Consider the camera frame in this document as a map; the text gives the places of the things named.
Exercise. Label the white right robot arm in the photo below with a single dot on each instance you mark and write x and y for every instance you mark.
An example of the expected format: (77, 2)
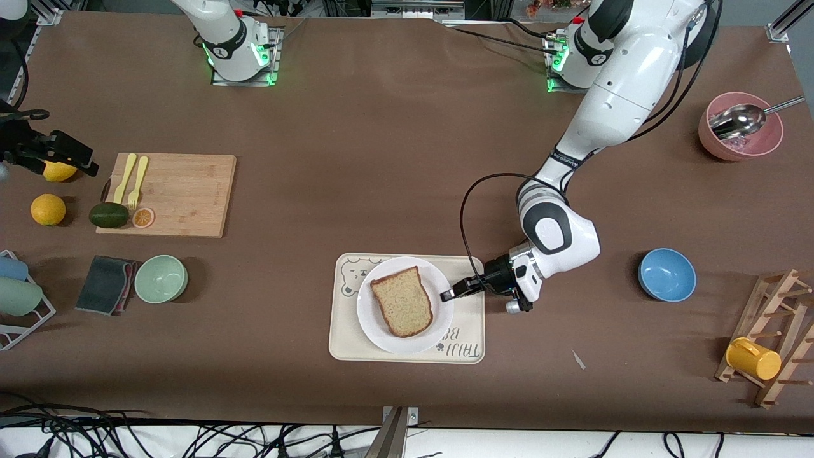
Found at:
(229, 38)

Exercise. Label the blue bowl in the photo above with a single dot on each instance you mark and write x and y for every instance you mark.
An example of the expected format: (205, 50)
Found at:
(666, 275)

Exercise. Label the metal scoop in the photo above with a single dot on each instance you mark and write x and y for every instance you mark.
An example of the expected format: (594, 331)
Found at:
(738, 121)

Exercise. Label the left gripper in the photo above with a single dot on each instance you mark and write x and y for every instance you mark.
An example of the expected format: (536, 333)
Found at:
(498, 276)

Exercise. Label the pale green cup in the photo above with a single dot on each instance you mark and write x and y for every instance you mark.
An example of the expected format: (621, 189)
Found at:
(18, 297)

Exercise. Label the wooden mug rack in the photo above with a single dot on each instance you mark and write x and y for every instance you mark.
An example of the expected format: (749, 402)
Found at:
(772, 299)

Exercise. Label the metal edge bracket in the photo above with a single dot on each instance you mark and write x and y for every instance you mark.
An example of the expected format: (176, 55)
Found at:
(412, 416)

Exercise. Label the orange slice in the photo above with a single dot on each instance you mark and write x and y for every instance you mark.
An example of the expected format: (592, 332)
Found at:
(143, 218)

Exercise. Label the aluminium corner bracket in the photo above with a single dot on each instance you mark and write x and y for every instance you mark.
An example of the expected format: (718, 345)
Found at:
(779, 32)
(48, 16)

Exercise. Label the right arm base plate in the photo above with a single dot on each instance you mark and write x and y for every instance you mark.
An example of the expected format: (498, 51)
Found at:
(245, 83)

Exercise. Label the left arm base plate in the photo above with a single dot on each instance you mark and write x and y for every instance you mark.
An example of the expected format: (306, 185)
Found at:
(559, 89)

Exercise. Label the pink bowl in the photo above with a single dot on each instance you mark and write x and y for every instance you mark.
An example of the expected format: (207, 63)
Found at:
(709, 143)

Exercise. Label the pale green bowl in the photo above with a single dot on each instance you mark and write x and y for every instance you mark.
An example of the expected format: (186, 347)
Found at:
(160, 278)

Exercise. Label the bread slice with plain face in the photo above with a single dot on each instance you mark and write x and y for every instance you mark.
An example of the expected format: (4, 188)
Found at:
(402, 302)

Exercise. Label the bread slice under egg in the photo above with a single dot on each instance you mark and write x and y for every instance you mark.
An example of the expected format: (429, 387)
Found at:
(414, 334)

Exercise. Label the dark grey cloth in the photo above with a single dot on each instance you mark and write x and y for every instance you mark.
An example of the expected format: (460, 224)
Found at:
(102, 285)

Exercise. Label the light blue cup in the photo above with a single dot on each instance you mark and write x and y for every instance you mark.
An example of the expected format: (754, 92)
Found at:
(11, 268)

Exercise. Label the yellow plastic knife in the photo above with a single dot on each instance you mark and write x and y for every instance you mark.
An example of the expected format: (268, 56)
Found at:
(125, 178)

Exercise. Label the round yellow-orange citrus fruit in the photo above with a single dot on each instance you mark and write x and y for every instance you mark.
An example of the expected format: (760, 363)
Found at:
(48, 210)

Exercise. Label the yellow lemon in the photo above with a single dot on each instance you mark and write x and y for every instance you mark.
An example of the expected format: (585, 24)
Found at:
(58, 173)

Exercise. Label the yellow plastic fork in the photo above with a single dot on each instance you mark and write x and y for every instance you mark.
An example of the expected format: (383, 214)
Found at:
(138, 181)

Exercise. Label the grey angled bar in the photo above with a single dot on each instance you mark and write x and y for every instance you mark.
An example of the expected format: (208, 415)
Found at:
(389, 439)

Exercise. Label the green avocado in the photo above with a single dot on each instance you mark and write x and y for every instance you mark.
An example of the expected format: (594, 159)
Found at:
(109, 215)

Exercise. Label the wooden cutting board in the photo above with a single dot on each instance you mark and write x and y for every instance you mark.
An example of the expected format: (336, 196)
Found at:
(191, 197)

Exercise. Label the grey tape scrap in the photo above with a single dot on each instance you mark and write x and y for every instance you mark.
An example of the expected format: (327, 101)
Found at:
(578, 359)

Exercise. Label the yellow mug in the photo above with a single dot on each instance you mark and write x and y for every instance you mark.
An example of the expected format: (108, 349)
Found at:
(753, 359)

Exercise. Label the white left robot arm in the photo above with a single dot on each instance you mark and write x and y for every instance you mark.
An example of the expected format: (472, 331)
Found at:
(629, 83)

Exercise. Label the white round plate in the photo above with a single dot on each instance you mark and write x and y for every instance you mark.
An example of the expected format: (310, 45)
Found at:
(372, 318)

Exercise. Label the cream tray with bear print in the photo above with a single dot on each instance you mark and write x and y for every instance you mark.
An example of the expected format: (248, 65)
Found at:
(343, 343)

